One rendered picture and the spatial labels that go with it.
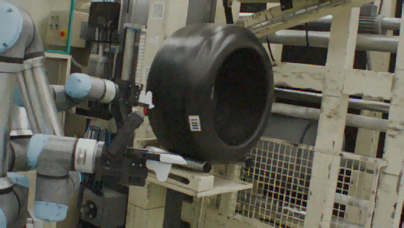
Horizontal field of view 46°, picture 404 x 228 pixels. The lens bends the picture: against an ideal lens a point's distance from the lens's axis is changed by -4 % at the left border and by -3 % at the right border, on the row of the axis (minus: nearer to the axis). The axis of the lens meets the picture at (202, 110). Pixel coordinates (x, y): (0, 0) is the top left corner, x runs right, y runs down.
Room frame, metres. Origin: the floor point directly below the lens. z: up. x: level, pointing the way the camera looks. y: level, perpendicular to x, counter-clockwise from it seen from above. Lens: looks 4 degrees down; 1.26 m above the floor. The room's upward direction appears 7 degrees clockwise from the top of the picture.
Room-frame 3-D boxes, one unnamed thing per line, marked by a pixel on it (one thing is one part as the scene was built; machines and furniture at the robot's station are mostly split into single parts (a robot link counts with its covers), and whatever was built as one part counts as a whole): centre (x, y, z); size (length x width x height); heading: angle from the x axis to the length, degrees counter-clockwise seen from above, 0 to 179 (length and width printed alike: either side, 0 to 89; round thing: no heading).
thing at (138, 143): (2.21, 0.14, 0.90); 0.40 x 0.03 x 0.10; 140
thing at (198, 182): (1.99, 0.09, 0.84); 0.36 x 0.09 x 0.06; 50
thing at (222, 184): (2.10, 0.00, 0.80); 0.37 x 0.36 x 0.02; 140
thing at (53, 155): (1.08, 0.32, 1.04); 0.11 x 0.08 x 0.09; 94
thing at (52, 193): (1.09, 0.32, 0.94); 0.11 x 0.08 x 0.11; 4
